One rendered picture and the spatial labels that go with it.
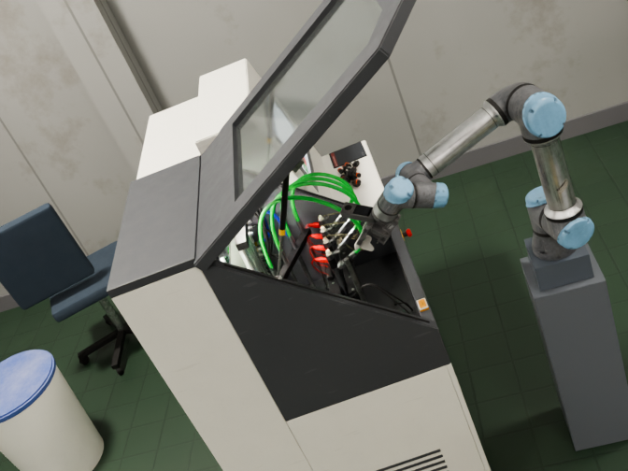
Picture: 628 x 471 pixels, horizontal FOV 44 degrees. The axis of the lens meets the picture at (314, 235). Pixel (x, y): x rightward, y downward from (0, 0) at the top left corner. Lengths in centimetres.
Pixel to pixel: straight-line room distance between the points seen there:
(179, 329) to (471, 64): 294
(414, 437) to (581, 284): 77
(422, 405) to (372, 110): 256
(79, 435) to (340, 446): 176
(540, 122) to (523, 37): 257
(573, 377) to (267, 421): 112
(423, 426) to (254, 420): 58
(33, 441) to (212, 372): 170
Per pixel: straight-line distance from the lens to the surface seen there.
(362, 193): 324
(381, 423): 272
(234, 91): 315
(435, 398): 269
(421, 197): 224
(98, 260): 478
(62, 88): 507
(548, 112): 228
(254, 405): 260
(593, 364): 299
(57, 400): 402
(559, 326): 283
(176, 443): 408
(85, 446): 421
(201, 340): 242
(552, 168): 239
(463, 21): 472
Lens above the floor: 257
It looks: 31 degrees down
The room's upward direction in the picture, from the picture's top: 24 degrees counter-clockwise
